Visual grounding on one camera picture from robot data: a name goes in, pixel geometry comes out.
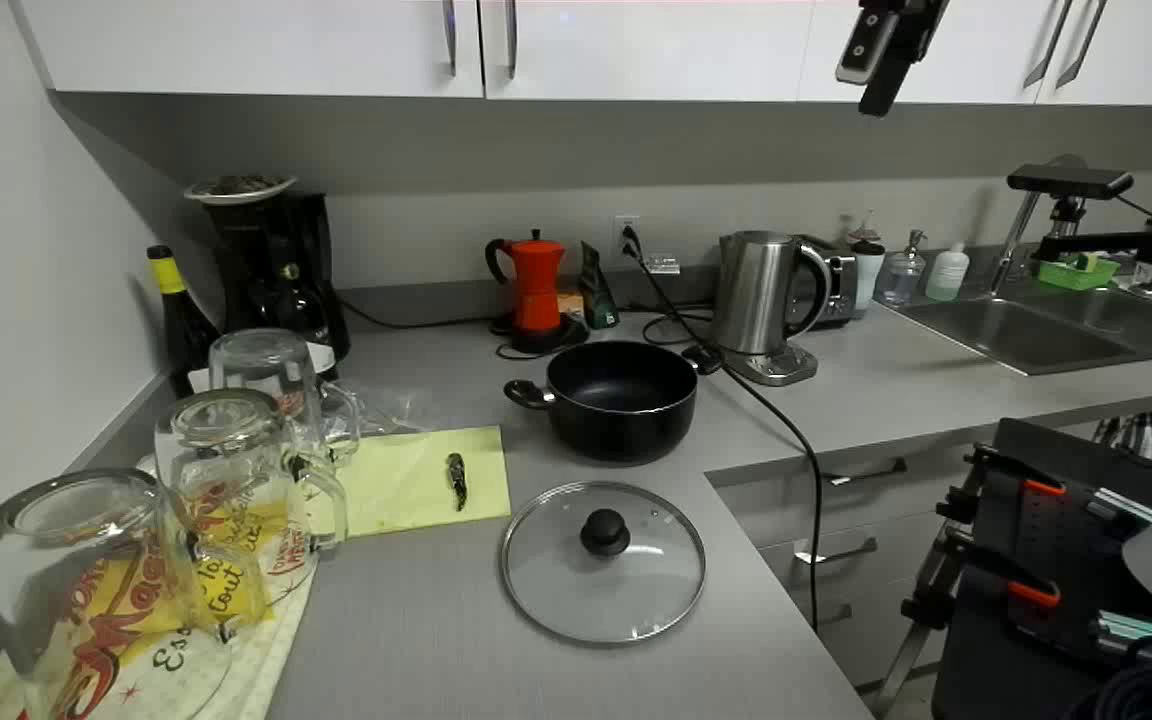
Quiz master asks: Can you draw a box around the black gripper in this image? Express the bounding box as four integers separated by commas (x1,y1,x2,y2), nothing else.
857,0,952,118

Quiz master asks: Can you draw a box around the glass lid with black knob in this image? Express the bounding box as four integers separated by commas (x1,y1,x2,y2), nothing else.
497,476,710,652

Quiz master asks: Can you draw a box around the red moka pot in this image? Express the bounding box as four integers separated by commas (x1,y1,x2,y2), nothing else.
482,229,570,339

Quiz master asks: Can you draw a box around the black cooking pot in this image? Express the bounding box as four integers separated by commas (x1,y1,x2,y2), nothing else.
501,339,702,466

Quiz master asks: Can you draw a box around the clear soap bottle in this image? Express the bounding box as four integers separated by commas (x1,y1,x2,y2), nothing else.
875,229,932,312

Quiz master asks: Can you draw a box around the white soap bottle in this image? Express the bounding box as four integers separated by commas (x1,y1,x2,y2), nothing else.
924,241,975,304

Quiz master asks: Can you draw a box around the green sponge holder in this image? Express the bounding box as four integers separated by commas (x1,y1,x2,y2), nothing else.
1031,251,1124,297

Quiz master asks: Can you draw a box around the stainless steel electric kettle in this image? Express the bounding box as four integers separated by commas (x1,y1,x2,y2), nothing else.
709,229,831,387

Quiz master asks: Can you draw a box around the stainless steel sink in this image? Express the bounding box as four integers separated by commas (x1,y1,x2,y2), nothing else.
903,283,1152,381

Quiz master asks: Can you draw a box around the black round trivet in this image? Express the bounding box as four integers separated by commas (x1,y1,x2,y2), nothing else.
488,312,591,358

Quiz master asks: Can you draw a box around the grey lower drawer cabinet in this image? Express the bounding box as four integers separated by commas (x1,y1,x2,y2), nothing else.
710,433,1007,697

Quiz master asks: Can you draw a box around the black stand with orange clamps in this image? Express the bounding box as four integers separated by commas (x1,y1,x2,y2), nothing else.
868,415,1152,720

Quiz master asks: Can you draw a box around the clear plastic wrap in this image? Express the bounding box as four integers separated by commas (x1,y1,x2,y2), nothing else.
340,381,452,440

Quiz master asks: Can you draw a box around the wide white cabinet door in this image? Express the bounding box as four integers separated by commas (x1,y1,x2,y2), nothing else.
7,0,488,99

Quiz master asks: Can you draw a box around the black coffee maker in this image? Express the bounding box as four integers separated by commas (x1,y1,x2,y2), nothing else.
181,171,352,363

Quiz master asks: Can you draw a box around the small clear glass mug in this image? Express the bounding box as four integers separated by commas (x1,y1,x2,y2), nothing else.
205,327,365,457

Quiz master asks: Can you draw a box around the dark wine bottle yellow cap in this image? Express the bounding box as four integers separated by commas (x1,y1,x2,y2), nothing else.
142,241,220,399

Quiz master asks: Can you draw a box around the upturned drinking glasses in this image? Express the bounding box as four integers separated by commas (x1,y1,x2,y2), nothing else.
0,434,326,720

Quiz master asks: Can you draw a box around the large clear glass mug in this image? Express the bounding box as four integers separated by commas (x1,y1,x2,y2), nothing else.
0,466,211,720

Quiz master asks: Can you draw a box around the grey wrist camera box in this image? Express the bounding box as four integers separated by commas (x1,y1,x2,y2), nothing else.
834,8,903,86

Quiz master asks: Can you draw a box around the black camera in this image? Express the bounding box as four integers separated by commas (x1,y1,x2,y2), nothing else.
1005,158,1137,204

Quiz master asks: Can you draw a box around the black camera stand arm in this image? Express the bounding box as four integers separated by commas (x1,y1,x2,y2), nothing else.
992,193,1152,293

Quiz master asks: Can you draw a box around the white wall outlet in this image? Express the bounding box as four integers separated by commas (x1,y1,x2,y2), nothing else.
610,216,647,262

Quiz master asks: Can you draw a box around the black power cable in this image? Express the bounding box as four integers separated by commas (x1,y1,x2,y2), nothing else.
616,229,826,633

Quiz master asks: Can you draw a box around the coiled black cable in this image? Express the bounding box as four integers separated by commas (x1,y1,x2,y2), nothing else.
1067,634,1152,720

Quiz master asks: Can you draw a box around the clear glass mug with handle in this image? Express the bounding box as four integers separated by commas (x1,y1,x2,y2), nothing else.
150,387,352,633

